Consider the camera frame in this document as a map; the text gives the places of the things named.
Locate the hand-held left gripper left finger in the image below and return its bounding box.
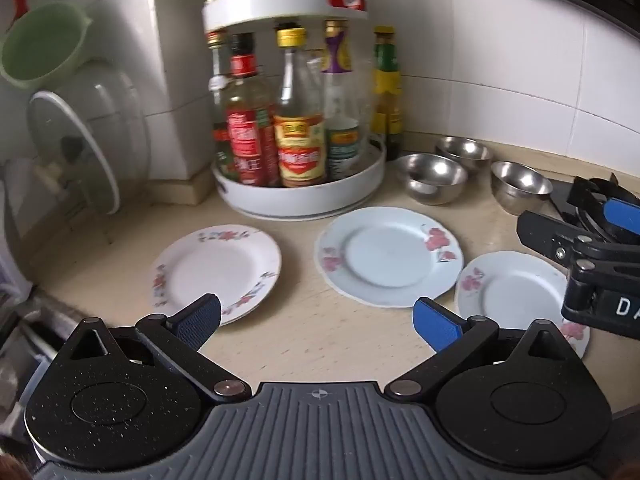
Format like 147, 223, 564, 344
65, 294, 252, 404

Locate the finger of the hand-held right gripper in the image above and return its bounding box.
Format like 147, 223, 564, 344
567, 175, 640, 243
516, 209, 640, 272

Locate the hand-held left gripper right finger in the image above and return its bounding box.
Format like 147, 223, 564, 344
385, 297, 573, 402

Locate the stainless steel bowl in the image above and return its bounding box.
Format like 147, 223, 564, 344
490, 161, 554, 216
397, 154, 469, 206
435, 136, 494, 173

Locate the black gas stove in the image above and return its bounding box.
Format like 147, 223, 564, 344
546, 172, 626, 223

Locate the white floral rimmed plate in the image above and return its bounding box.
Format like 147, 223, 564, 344
151, 225, 282, 326

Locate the small pale blue floral plate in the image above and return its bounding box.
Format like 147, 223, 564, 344
454, 251, 592, 361

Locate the large pale blue floral plate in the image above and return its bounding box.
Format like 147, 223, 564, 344
314, 206, 465, 309

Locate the red label sauce bottle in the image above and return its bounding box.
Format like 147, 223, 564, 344
225, 32, 278, 187

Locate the yellow cap vinegar bottle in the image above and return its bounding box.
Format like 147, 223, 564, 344
272, 22, 328, 189

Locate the purple label clear bottle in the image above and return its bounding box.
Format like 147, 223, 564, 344
321, 20, 365, 181

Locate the yellow green label sauce bottle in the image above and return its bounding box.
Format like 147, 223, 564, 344
371, 26, 405, 161

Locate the glass pot lid white rim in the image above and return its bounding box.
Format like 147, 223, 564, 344
27, 91, 121, 217

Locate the clear plastic bowl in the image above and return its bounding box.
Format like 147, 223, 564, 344
62, 56, 152, 183

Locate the slim clear bottle red cap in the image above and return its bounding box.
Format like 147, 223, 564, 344
206, 30, 236, 177

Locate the white two-tier rotating rack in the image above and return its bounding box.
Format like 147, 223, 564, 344
201, 0, 388, 221

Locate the light green plastic basin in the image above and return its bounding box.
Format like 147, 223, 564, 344
0, 2, 94, 92

